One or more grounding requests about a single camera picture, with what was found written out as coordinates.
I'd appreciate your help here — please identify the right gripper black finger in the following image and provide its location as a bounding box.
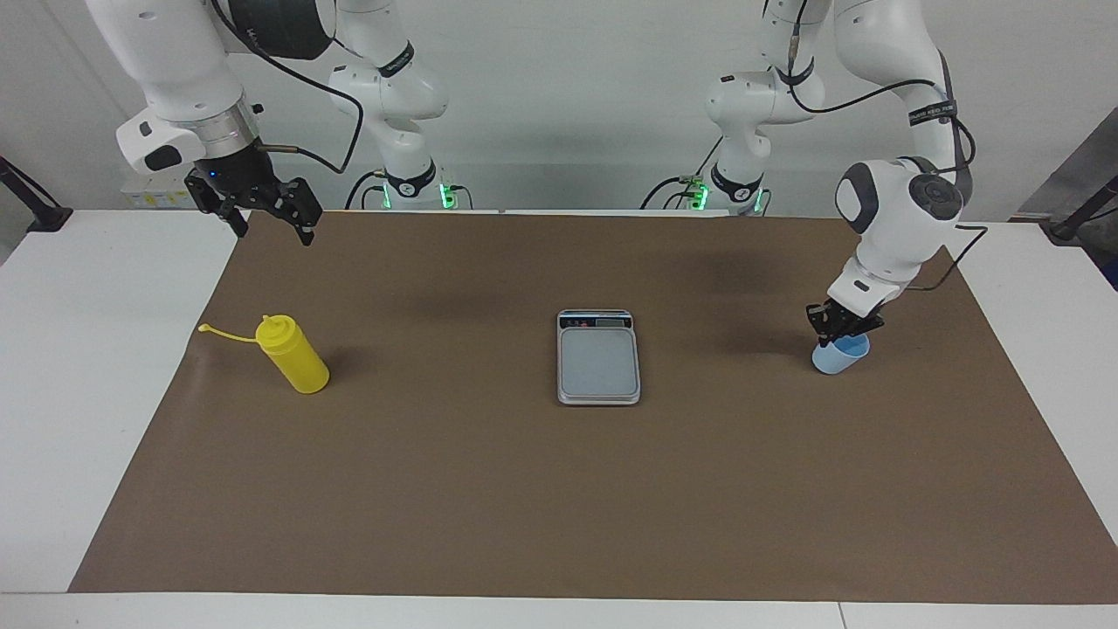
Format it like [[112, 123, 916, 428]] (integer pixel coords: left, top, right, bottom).
[[260, 177, 324, 246], [183, 171, 251, 239]]

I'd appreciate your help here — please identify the light blue plastic cup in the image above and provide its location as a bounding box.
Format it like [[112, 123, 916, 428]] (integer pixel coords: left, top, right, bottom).
[[811, 332, 872, 377]]

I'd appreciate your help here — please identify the yellow squeeze bottle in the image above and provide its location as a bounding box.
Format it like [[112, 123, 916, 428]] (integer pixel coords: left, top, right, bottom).
[[198, 314, 331, 395]]

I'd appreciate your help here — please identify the silver digital kitchen scale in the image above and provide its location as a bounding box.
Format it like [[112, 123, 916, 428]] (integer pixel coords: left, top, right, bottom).
[[556, 308, 642, 407]]

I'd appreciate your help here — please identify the brown paper table mat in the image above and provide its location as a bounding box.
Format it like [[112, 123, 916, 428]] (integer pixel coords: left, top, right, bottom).
[[68, 210, 1118, 605]]

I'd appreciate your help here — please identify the white wall socket box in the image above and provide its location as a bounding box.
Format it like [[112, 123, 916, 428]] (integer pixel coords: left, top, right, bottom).
[[122, 170, 204, 209]]

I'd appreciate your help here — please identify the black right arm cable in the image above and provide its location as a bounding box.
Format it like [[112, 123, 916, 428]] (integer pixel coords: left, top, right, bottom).
[[208, 0, 366, 176]]

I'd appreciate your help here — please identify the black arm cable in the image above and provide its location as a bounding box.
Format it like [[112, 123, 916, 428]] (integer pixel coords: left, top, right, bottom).
[[208, 0, 366, 176], [782, 0, 990, 294]]

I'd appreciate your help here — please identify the black base cable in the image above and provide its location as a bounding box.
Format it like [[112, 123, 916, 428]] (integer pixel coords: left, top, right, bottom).
[[345, 170, 390, 211], [640, 135, 728, 211]]

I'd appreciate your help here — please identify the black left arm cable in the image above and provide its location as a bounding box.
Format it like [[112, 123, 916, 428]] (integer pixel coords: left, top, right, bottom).
[[782, 0, 990, 294]]

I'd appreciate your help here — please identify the black camera stand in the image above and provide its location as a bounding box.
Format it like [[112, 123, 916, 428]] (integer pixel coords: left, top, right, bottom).
[[0, 156, 73, 233], [1048, 173, 1118, 243]]

